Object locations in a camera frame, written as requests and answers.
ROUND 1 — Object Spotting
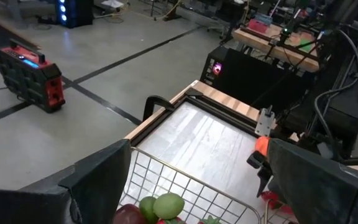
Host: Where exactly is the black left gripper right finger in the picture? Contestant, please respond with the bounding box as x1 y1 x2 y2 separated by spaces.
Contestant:
267 138 358 224

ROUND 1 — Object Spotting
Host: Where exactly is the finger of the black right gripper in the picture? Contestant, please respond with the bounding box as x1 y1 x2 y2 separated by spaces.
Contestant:
246 151 265 170
256 169 273 197

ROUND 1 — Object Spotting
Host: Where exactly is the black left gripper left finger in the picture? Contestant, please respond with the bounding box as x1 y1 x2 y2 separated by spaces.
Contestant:
0 139 132 224

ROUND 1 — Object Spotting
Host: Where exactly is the orange-red persimmon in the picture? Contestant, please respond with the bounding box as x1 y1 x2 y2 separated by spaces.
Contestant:
255 136 270 157

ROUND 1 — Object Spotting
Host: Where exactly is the red fruit with green top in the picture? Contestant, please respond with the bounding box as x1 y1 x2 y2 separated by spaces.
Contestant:
197 215 223 224
157 217 183 224

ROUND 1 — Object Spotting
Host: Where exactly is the dark purple round fruit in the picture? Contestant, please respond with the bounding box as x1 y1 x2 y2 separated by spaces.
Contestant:
112 203 147 224

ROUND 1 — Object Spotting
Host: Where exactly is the green lime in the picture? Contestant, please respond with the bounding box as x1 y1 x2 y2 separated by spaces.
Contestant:
152 192 186 220
139 195 158 224

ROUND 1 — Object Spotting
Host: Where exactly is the long red chili pepper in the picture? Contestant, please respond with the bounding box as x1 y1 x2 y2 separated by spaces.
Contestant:
259 190 295 215

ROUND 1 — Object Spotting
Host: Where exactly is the silver work surface sheet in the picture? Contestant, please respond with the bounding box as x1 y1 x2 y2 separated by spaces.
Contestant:
135 102 291 224

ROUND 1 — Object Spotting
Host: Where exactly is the black computer case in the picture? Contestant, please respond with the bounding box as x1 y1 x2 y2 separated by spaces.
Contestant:
200 45 313 116

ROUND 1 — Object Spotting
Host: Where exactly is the large black clamp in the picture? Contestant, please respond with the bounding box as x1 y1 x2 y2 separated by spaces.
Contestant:
142 95 176 122

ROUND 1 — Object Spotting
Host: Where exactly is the wooden workbench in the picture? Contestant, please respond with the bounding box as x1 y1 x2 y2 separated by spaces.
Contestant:
232 18 321 73

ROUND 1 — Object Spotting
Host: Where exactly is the red black power station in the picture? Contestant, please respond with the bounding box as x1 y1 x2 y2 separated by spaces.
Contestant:
0 39 67 113

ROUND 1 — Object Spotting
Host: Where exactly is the black tower with blue lights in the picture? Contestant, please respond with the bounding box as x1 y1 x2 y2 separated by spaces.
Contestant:
56 0 94 29

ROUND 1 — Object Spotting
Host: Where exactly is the white metal bracket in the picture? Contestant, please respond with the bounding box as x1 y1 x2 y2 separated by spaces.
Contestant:
254 105 276 138

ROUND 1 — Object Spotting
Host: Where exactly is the black aluminium table frame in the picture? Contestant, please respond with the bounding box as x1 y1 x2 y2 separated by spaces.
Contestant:
129 86 279 147

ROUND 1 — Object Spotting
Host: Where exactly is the small wire basket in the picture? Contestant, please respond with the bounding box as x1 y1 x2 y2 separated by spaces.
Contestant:
116 146 262 224

